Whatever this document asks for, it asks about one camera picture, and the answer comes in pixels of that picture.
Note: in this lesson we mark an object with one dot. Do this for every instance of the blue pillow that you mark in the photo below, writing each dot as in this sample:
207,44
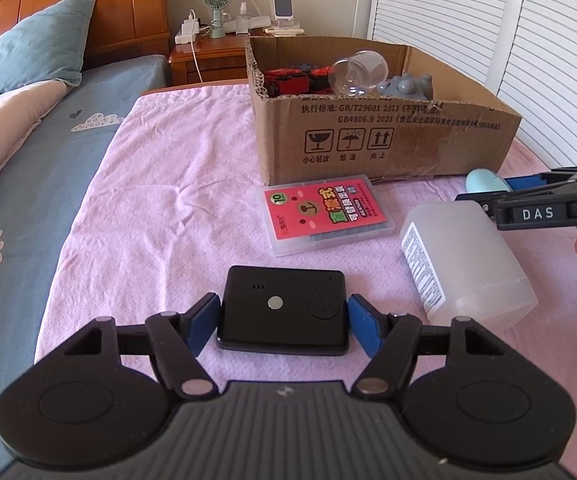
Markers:
47,45

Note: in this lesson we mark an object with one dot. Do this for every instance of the white louvered closet door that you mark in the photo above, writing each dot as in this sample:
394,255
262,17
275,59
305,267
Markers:
523,51

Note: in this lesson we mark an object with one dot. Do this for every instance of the light blue round case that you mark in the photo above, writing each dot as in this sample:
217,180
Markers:
483,180

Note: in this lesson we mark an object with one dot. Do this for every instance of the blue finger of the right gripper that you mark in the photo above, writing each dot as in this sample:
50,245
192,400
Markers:
537,180
486,200

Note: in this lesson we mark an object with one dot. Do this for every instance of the white router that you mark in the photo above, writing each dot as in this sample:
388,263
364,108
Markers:
255,22

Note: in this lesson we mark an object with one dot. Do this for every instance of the translucent white plastic bottle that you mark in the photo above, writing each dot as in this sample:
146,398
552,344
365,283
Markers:
462,266

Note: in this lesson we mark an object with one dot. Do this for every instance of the red card case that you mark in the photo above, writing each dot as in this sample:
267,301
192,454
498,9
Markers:
306,216

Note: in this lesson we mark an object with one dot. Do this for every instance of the clear plastic jar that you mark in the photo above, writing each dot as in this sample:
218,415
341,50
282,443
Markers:
358,74

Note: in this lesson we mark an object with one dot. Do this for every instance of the red black toy train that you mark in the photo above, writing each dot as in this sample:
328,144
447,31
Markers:
297,80

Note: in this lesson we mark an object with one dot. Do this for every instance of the green desk fan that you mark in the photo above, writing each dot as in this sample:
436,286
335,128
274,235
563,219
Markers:
216,8

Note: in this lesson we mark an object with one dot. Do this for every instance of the blue bed sheet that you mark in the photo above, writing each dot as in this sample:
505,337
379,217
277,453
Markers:
41,189

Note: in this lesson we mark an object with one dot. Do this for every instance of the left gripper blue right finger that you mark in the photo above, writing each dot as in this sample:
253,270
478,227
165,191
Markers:
390,341

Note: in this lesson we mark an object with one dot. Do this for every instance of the black rectangular device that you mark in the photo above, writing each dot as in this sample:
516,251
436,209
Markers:
299,312

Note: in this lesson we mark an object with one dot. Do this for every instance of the small spray bottle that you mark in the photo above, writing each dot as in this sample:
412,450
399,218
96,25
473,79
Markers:
242,20

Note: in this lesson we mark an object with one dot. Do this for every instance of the wooden nightstand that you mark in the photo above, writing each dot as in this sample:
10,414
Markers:
211,60

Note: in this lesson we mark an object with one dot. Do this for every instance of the cardboard box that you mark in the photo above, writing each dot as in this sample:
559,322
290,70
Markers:
318,136

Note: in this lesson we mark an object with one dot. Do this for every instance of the grey toy animal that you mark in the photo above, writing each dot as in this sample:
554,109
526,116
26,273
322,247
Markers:
407,86

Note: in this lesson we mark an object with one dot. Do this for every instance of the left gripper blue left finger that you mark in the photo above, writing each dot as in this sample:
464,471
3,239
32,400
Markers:
176,340

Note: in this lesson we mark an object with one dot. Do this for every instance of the small clock on stand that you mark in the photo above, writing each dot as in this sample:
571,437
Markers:
283,12

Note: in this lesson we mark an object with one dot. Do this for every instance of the white power strip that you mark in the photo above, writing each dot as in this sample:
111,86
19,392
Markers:
189,29

